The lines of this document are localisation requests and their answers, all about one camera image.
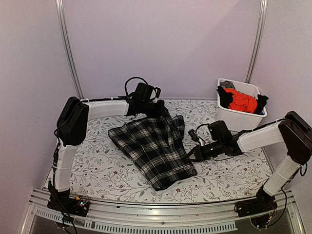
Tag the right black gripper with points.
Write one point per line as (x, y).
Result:
(196, 160)

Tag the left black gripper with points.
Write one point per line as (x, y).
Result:
(160, 109)

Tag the black white plaid skirt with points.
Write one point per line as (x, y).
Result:
(155, 146)

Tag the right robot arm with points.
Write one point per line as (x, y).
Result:
(290, 131)

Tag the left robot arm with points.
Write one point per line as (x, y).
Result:
(72, 123)

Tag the white plastic laundry bin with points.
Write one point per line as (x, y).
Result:
(237, 120)

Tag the black garment in bin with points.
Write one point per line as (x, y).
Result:
(225, 98)

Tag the red orange garment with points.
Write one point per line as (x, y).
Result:
(242, 102)

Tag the grey garment in bin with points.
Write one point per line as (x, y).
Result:
(227, 84)

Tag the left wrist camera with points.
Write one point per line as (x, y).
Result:
(155, 94)

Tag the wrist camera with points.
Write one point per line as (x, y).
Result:
(193, 135)
(155, 94)

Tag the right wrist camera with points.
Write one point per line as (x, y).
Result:
(193, 135)

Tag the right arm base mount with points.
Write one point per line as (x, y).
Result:
(263, 202)

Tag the aluminium front rail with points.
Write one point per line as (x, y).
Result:
(116, 217)

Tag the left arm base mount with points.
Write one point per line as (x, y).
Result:
(61, 201)

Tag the left aluminium frame post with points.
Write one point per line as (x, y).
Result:
(67, 48)

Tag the aluminium frame post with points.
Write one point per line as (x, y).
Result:
(257, 41)
(67, 48)

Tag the right aluminium frame post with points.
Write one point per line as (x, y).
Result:
(257, 41)

